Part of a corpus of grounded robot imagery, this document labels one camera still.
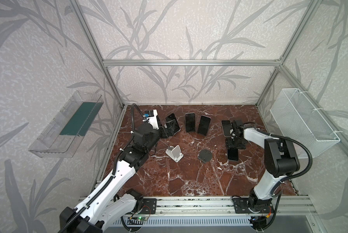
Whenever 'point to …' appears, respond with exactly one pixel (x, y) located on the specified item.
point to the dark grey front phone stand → (205, 155)
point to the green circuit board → (142, 218)
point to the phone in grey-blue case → (190, 122)
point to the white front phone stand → (175, 153)
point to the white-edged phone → (226, 124)
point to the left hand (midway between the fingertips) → (170, 117)
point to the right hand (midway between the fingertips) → (231, 142)
